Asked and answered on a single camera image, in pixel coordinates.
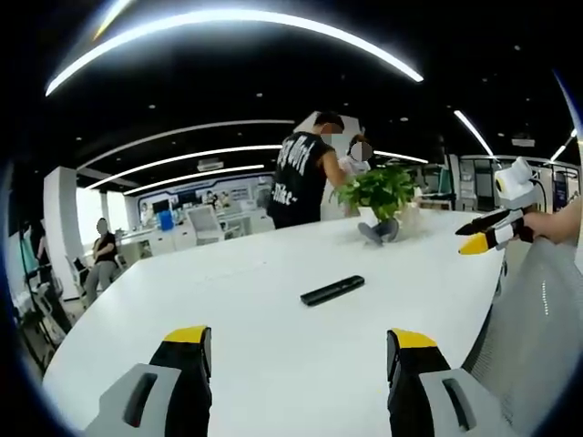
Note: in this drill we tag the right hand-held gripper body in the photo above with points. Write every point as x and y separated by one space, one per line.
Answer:
514 191

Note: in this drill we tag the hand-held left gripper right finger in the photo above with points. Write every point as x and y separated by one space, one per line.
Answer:
419 387

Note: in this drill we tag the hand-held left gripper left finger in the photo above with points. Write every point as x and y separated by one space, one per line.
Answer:
177 387

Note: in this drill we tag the black remote control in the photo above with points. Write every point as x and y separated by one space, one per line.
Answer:
332 290

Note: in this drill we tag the grey mesh office chair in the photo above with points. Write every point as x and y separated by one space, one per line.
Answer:
533 318

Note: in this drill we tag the green potted plant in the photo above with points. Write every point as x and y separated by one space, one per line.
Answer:
380 196

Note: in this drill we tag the white table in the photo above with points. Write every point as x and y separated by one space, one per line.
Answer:
273 282

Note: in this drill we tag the white office chair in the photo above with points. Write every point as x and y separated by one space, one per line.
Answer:
205 225

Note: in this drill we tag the curved ceiling light strip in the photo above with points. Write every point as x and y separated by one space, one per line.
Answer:
228 41

